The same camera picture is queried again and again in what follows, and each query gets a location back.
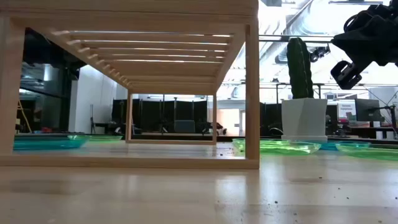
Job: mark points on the black ceiling spotlight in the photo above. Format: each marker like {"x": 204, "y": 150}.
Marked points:
{"x": 318, "y": 53}

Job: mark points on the green cactus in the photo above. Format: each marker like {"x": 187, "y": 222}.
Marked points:
{"x": 299, "y": 68}

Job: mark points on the black room partition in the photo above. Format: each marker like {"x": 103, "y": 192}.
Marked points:
{"x": 155, "y": 115}

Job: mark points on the black computer monitor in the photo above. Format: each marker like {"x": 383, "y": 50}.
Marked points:
{"x": 368, "y": 110}

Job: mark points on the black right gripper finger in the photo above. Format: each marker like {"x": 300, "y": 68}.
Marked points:
{"x": 357, "y": 43}

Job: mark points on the white printed sign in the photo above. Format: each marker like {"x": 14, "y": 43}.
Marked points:
{"x": 346, "y": 109}

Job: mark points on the dark glass cabinet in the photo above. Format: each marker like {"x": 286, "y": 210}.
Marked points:
{"x": 40, "y": 93}

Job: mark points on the slatted wooden shelf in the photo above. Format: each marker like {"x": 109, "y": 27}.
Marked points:
{"x": 124, "y": 18}

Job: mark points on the black microphone boom stand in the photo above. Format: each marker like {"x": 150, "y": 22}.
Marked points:
{"x": 393, "y": 118}

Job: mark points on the black tripod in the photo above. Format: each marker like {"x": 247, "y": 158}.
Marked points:
{"x": 92, "y": 121}

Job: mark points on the white faceted plant pot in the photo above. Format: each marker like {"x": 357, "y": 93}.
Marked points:
{"x": 304, "y": 118}

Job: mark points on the grey chair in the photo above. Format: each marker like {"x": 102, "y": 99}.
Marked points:
{"x": 184, "y": 126}

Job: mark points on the translucent blue plastic plate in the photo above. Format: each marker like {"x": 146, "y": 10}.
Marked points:
{"x": 329, "y": 145}
{"x": 46, "y": 143}

